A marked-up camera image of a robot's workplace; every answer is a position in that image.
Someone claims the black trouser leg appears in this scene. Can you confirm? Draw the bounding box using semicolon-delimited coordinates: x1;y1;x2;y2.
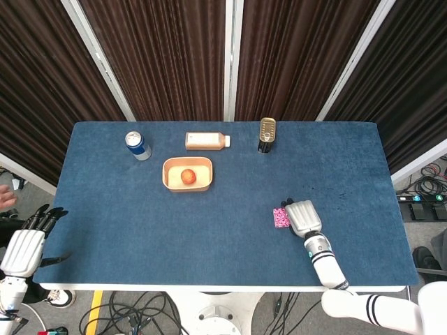
22;278;50;304

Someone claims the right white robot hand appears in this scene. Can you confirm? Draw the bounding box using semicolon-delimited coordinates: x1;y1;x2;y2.
281;198;324;239

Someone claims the black shoe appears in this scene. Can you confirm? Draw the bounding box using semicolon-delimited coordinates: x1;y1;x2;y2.
413;246;441;277

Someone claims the black tin can gold lid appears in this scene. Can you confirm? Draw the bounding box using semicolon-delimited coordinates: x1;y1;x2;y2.
257;117;277;155

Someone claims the red white patterned tile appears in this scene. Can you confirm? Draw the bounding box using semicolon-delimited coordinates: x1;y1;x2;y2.
272;207;291;230

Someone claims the white and black sneaker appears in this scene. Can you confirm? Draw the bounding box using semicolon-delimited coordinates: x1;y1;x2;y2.
43;288;76;308

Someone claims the black cable with inline box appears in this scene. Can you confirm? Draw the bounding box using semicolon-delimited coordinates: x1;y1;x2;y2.
268;292;301;335

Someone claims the blue and silver drink can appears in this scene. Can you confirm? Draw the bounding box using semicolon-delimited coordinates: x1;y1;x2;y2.
124;131;153;162

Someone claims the blue felt table cover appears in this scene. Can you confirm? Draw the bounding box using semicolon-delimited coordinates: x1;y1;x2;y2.
33;121;420;288

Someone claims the kraft paper food bowl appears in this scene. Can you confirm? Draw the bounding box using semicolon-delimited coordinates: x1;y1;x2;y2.
161;156;214;193

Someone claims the brown juice bottle white cap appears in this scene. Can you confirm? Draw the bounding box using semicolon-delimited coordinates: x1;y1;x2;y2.
184;131;231;151

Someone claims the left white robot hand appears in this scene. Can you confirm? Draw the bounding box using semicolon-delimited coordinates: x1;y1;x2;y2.
0;203;73;278

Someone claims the bystander bare hand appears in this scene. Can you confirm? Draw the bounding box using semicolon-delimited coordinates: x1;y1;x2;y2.
0;184;17;211

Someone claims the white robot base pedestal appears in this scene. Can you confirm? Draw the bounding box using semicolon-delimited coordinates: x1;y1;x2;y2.
163;291;270;335

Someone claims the grey trouser leg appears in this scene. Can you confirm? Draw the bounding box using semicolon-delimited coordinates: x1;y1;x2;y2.
431;231;447;268

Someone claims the brown curtain divider panel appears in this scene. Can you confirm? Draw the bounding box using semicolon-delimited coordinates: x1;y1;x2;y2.
316;0;447;184
78;0;234;122
233;0;381;122
0;0;136;195

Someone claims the coiled black floor cable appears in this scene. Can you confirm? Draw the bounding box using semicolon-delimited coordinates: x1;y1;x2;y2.
413;175;446;196

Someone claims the white table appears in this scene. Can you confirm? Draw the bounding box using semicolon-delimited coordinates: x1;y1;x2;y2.
38;282;410;293

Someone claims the black floor cable tangle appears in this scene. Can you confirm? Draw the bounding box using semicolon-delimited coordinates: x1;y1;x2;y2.
78;291;184;335

